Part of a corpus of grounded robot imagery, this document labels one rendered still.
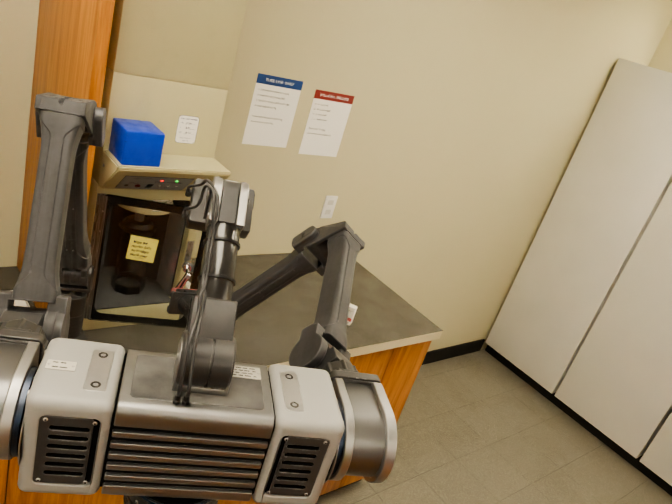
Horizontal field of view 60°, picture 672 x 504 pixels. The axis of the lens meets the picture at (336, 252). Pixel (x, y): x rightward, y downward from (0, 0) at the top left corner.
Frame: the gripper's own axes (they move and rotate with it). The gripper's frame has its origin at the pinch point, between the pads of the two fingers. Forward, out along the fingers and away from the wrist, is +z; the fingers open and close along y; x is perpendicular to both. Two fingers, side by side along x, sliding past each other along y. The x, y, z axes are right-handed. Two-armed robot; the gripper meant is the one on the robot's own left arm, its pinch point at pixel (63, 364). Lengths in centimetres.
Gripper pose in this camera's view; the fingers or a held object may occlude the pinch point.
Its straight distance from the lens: 151.6
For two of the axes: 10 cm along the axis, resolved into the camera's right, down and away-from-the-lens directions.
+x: -7.6, 0.3, -6.5
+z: -2.9, 8.8, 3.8
